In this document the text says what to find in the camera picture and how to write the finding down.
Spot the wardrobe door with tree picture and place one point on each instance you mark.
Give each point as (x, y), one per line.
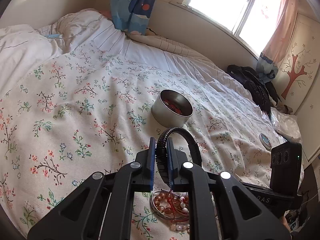
(300, 67)

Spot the beige striped quilt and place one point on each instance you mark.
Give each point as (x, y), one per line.
(170, 46)

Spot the blue printed curtain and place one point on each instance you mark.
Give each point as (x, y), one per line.
(132, 7)

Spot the small blue device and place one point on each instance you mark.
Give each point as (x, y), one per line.
(53, 36)

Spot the white striped duvet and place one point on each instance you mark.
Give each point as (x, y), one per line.
(82, 32)

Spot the floral bedsheet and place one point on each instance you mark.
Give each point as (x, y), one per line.
(75, 120)

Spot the round tin lid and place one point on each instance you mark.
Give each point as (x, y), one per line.
(265, 141)

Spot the window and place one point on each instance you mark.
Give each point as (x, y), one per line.
(235, 7)

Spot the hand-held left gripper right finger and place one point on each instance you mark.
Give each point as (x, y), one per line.
(171, 165)

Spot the clear plastic bag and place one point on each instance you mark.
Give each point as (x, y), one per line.
(285, 125)

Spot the pink curtain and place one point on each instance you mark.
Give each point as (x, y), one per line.
(282, 27)

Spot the round metal tin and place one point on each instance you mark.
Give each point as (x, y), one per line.
(162, 115)

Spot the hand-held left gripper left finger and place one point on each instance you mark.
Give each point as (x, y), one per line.
(151, 165)

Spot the black jacket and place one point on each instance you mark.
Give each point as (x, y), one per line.
(257, 87)

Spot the red jewelry in tin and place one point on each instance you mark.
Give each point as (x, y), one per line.
(173, 106)

